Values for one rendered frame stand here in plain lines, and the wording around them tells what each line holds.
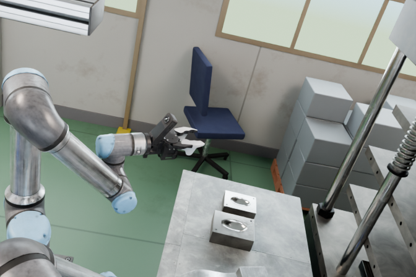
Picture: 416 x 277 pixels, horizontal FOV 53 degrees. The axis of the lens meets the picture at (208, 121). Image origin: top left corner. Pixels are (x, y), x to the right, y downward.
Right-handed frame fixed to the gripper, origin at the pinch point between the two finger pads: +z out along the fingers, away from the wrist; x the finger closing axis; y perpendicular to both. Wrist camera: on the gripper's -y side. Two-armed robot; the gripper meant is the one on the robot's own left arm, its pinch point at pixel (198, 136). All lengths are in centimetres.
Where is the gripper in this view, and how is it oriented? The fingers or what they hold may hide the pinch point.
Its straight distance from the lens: 146.9
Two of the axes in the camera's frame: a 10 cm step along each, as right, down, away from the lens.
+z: 8.8, -0.3, 4.7
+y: -2.8, 7.7, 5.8
